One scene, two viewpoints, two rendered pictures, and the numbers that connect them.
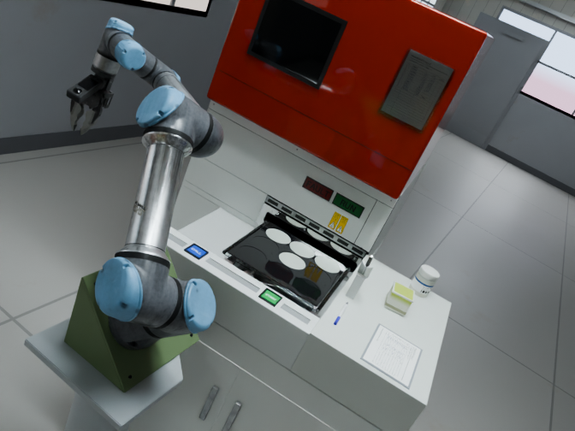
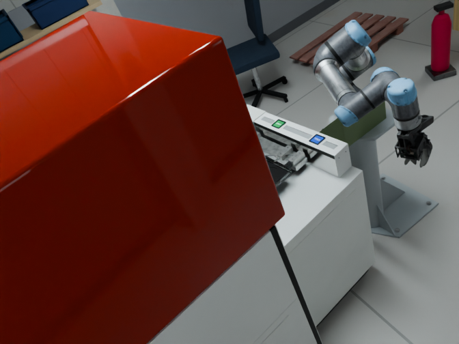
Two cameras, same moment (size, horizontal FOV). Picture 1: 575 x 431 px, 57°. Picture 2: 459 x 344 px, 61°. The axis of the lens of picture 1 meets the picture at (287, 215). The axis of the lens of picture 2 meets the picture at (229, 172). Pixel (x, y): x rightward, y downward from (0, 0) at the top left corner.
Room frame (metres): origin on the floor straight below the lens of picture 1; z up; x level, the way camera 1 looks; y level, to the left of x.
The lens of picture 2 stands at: (2.50, 1.05, 2.12)
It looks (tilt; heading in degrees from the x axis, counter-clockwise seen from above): 39 degrees down; 233
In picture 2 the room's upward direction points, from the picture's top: 24 degrees counter-clockwise
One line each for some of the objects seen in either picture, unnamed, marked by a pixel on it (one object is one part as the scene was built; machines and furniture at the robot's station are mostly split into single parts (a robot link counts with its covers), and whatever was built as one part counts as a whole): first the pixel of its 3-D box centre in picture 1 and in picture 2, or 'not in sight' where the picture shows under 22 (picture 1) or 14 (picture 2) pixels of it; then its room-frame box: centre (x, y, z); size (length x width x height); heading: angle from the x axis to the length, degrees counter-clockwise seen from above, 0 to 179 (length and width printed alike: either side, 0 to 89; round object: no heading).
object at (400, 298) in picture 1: (399, 298); not in sight; (1.52, -0.44, 1.00); 0.07 x 0.07 x 0.07; 84
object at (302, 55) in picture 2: not in sight; (348, 42); (-1.14, -0.91, 0.05); 1.09 x 0.76 x 0.10; 161
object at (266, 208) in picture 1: (307, 239); not in sight; (1.85, -0.11, 0.89); 0.44 x 0.02 x 0.10; 77
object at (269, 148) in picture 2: not in sight; (275, 151); (1.38, -0.03, 0.87); 0.36 x 0.08 x 0.03; 77
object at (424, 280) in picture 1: (423, 280); not in sight; (1.69, -0.53, 1.01); 0.07 x 0.07 x 0.10
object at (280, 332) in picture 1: (225, 293); (299, 142); (1.30, 0.07, 0.89); 0.55 x 0.09 x 0.14; 77
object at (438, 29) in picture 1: (358, 66); (87, 171); (2.21, -0.01, 1.52); 0.81 x 0.75 x 0.60; 77
